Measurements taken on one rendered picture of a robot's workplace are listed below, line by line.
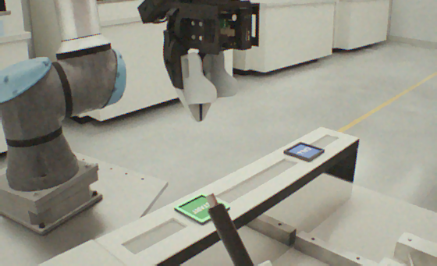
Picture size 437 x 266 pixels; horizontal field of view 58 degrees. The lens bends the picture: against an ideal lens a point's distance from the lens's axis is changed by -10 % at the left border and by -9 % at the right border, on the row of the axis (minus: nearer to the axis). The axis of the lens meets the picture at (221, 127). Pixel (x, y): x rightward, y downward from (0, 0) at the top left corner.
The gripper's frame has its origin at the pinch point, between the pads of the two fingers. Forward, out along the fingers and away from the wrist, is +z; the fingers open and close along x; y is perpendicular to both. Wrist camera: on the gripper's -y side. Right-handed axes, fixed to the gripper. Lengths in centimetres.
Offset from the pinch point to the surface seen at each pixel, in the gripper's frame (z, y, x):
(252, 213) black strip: 15.5, 5.6, 5.3
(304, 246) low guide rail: 26.9, 8.2, 17.0
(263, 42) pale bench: 68, -259, 354
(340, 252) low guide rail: 25.5, 14.8, 17.7
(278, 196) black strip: 15.6, 5.6, 11.7
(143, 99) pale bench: 96, -256, 180
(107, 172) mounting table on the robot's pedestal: 29, -43, 11
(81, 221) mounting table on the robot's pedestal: 28.7, -28.6, -4.7
